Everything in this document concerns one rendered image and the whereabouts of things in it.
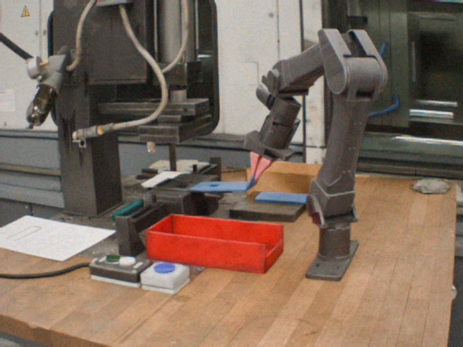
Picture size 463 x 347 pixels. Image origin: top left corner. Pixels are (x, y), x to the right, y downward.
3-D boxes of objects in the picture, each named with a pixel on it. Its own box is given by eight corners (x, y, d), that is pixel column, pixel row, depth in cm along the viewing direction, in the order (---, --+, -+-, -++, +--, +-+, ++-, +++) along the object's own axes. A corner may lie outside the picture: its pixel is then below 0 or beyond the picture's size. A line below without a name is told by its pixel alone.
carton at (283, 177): (336, 206, 154) (337, 176, 152) (245, 198, 162) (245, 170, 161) (346, 192, 165) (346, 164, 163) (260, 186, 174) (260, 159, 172)
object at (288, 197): (315, 204, 146) (315, 192, 145) (254, 200, 151) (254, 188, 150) (320, 196, 152) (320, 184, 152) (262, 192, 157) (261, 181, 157)
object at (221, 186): (253, 191, 131) (251, 178, 130) (188, 191, 137) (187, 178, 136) (263, 183, 137) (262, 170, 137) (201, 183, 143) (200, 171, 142)
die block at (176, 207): (184, 234, 134) (183, 202, 132) (145, 229, 137) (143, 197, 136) (219, 208, 152) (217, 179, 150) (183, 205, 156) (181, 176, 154)
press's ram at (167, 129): (183, 157, 129) (178, 19, 122) (85, 152, 138) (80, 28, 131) (216, 140, 145) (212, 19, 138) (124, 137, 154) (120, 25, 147)
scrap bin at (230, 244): (264, 274, 111) (264, 244, 109) (146, 259, 120) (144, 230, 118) (284, 252, 122) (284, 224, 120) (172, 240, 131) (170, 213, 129)
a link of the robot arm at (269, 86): (246, 103, 135) (251, 54, 129) (281, 101, 138) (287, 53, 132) (268, 125, 126) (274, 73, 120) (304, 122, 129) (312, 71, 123)
